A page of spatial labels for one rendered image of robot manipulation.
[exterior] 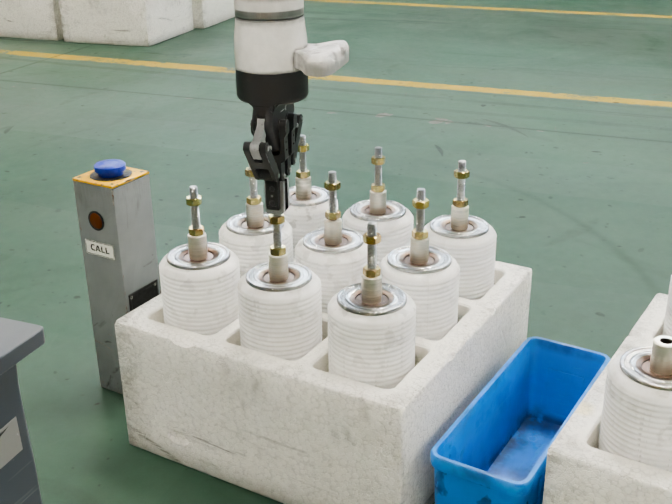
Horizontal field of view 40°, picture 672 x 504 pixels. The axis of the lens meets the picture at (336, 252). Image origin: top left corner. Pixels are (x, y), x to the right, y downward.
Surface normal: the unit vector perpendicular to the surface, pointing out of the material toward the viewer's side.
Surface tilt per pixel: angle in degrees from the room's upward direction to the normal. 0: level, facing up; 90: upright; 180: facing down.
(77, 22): 90
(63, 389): 0
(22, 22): 90
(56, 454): 0
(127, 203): 90
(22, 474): 85
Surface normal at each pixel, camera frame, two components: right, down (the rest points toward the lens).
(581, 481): -0.54, 0.35
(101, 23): -0.32, 0.39
